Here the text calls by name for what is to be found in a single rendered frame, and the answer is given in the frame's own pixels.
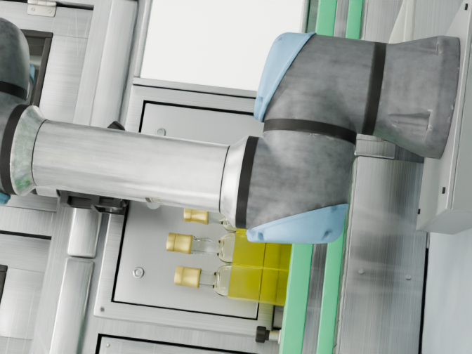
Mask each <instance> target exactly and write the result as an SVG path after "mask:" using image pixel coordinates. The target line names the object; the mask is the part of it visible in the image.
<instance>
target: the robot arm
mask: <svg viewBox="0 0 472 354"><path fill-rule="evenodd" d="M460 57H461V46H460V40H459V37H450V36H444V35H440V36H435V37H429V38H424V39H417V40H413V41H406V42H401V43H397V44H389V43H382V42H376V41H366V40H360V39H349V38H343V37H333V36H327V35H321V34H317V33H316V32H311V33H299V32H285V33H282V34H280V35H279V36H278V37H277V38H276V39H275V40H274V42H273V44H272V46H271V47H270V50H269V52H268V56H267V58H266V61H265V65H264V67H263V71H262V75H261V79H260V82H259V85H258V90H257V97H256V101H255V106H254V118H255V119H256V120H259V121H260V122H261V123H264V127H263V135H262V137H256V136H245V137H243V138H242V139H241V140H239V141H238V142H237V143H235V144H234V145H223V144H218V143H208V142H203V141H198V140H188V139H182V138H173V137H168V136H158V135H152V134H147V133H138V132H132V131H126V129H125V128H124V127H123V126H122V125H121V124H120V123H119V122H117V121H113V122H112V123H111V124H110V125H109V126H108V127H107V128H103V127H97V126H87V125H82V124H73V123H67V122H57V121H52V120H48V119H47V118H45V116H44V115H43V113H42V112H41V110H40V109H39V108H38V107H37V106H33V105H30V98H31V94H32V88H33V86H34V72H35V69H34V66H33V65H32V64H31V63H30V51H29V46H28V43H27V40H26V38H25V36H24V34H23V33H22V32H21V30H20V29H19V28H18V27H17V26H16V25H15V24H13V23H12V22H11V21H9V20H7V19H5V18H0V204H7V203H8V201H9V200H10V199H11V195H19V196H25V195H26V194H33V195H43V196H49V197H60V203H61V204H63V206H64V207H71V208H77V209H88V210H94V211H97V212H98V213H104V214H115V215H121V216H125V212H126V205H128V200H134V201H139V202H146V204H147V207H148V208H150V209H157V208H158V207H159V205H160V204H163V205H168V206H173V207H183V208H187V209H196V210H202V211H211V212H216V213H221V214H223V215H224V216H225V217H226V218H227V219H228V220H229V222H230V223H231V225H232V226H233V227H234V228H241V229H247V232H246V235H247V239H248V240H249V241H250V242H266V243H267V242H268V243H283V244H322V243H330V242H333V241H335V240H337V239H338V238H339V237H340V235H341V233H342V231H343V224H344V220H345V216H346V209H348V206H349V204H348V195H349V189H350V180H351V174H352V168H353V158H354V153H355V142H356V137H357V134H362V135H368V136H377V137H380V138H383V139H385V140H388V141H390V142H392V143H394V144H396V145H398V146H400V147H402V148H404V149H406V150H409V151H410V152H413V153H415V154H417V155H419V156H422V157H427V158H433V159H440V158H441V157H442V155H443V152H444V150H445V146H446V144H447V139H448V136H449V133H450V128H451V124H452V118H453V114H454V106H455V102H456V97H457V88H458V82H459V69H460ZM105 208H108V209H114V210H115V211H119V213H116V212H109V211H105Z"/></svg>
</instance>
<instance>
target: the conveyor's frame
mask: <svg viewBox="0 0 472 354"><path fill-rule="evenodd" d="M402 3H403V0H366V8H365V22H364V29H363V37H362V40H366V41H376V42H382V43H388V42H389V39H390V37H391V33H392V31H393V28H394V25H395V22H396V20H397V17H398V14H399V12H400V8H401V6H402ZM422 162H423V157H422V156H419V155H417V154H415V153H413V152H410V151H409V150H406V149H404V148H403V147H400V146H397V147H396V156H395V160H392V159H381V158H374V157H363V156H358V157H356V159H355V169H354V177H353V191H352V199H351V206H350V220H349V228H348V242H347V250H346V264H345V271H344V279H343V293H342V301H341V314H340V323H339V337H338V344H337V352H336V354H418V349H419V331H420V321H421V302H422V292H423V283H424V264H425V254H426V251H428V250H429V244H430V232H424V231H418V230H416V226H417V216H418V214H417V211H418V208H419V199H420V193H421V182H422V176H423V170H424V164H423V163H422Z"/></svg>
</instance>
